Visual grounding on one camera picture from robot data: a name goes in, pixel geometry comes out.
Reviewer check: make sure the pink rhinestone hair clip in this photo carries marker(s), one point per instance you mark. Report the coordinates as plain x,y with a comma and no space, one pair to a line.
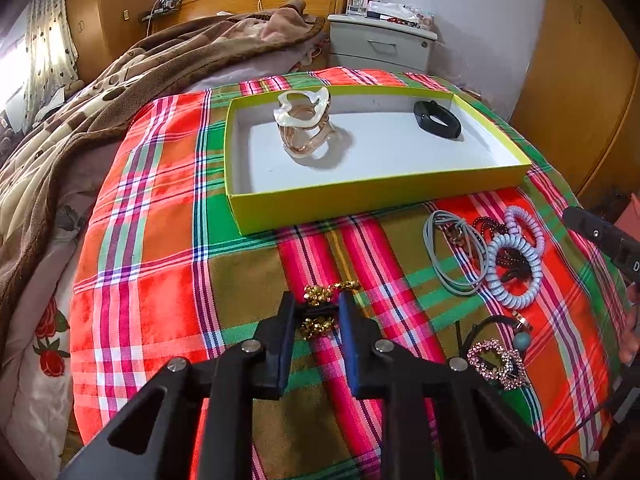
480,350

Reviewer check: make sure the brown spotted blanket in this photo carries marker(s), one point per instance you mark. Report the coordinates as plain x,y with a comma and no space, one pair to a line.
100,110

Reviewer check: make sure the large wooden wardrobe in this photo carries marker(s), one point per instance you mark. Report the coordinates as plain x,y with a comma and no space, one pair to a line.
575,85

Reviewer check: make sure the black wristband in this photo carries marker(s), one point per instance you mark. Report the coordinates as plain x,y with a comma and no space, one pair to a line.
440,127

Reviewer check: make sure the clear glass cup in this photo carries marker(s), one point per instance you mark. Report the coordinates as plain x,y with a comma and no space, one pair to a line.
357,2

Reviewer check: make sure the narrow wooden wardrobe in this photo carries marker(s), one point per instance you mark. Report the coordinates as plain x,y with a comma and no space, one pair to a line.
110,20

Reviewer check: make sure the power strip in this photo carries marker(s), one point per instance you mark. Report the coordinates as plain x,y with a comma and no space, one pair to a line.
160,10

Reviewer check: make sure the person's right hand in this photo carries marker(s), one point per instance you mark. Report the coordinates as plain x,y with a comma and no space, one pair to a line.
631,330

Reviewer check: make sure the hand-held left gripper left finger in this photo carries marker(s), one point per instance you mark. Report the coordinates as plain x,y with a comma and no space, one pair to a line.
284,345

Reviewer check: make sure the grey nightstand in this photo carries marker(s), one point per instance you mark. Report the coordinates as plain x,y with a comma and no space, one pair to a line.
380,45

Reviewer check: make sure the nightstand clutter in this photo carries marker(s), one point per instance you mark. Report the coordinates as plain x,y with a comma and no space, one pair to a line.
400,12

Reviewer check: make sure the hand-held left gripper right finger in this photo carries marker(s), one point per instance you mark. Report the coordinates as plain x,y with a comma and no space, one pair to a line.
351,345

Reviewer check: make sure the yellow-green cardboard box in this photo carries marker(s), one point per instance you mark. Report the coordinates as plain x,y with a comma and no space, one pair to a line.
380,147

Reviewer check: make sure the dotted curtain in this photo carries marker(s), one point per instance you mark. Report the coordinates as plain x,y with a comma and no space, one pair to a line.
50,50

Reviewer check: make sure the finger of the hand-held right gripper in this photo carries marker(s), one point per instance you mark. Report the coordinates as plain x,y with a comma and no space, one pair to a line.
595,234

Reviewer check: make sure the pink box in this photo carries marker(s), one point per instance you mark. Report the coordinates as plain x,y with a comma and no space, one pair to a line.
629,220

